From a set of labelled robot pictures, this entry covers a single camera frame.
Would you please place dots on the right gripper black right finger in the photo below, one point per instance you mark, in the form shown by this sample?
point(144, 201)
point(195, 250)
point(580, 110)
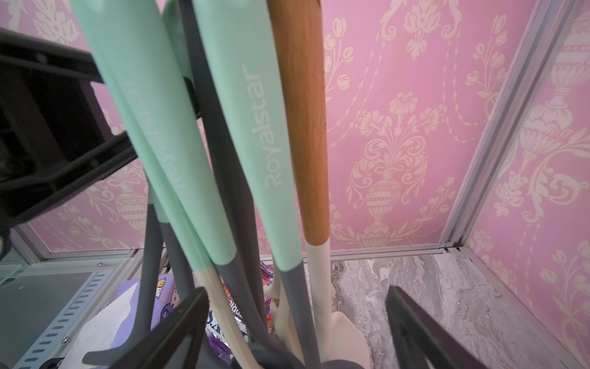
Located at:
point(419, 340)

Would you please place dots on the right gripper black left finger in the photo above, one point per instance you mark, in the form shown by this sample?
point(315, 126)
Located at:
point(176, 341)

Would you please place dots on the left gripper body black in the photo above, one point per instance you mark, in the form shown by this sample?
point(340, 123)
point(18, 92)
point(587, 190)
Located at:
point(55, 140)

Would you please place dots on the grey utensil rack stand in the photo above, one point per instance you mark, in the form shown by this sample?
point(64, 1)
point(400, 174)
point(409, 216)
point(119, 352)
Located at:
point(253, 247)

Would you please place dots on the grey spatula mint handle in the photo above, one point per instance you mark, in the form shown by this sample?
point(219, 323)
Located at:
point(132, 38)
point(238, 42)

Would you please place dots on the cream spatula mint handle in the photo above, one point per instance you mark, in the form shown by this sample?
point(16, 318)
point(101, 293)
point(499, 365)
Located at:
point(192, 247)

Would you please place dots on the cream spatula wooden handle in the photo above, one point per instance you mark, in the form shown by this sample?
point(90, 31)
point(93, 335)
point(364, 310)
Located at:
point(298, 34)

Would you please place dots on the purple candy bag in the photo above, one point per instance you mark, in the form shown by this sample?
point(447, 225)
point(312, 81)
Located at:
point(210, 277)

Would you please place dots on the purple tissue box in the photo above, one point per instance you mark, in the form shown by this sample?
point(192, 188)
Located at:
point(112, 326)

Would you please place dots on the aluminium front rail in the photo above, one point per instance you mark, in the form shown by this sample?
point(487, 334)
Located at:
point(44, 306)

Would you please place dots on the cream spoon mint handle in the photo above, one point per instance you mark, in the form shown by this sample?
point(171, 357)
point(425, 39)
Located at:
point(158, 233)

